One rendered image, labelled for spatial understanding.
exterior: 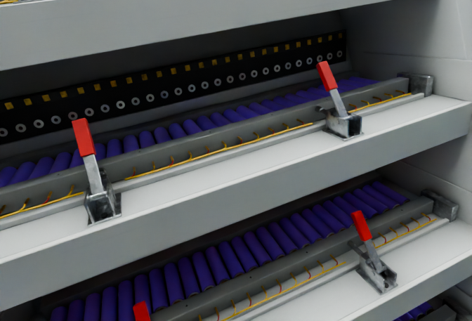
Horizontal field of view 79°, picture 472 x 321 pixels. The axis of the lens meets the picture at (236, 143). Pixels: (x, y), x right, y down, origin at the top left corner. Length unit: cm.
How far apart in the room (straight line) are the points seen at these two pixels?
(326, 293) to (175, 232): 21
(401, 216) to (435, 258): 6
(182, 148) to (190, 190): 7
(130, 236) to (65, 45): 17
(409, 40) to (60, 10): 44
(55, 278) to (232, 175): 18
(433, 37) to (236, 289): 42
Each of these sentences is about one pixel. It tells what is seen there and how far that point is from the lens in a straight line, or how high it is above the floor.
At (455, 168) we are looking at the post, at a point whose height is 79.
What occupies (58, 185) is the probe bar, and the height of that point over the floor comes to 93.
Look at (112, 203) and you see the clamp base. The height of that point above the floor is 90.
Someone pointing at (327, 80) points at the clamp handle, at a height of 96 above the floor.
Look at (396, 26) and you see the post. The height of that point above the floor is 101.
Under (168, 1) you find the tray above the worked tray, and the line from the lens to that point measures 29.
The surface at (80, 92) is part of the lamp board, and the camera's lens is 43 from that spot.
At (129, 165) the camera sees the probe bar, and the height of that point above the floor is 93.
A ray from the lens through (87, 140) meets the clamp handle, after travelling 29.
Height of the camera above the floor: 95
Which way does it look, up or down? 6 degrees down
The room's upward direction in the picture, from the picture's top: 15 degrees counter-clockwise
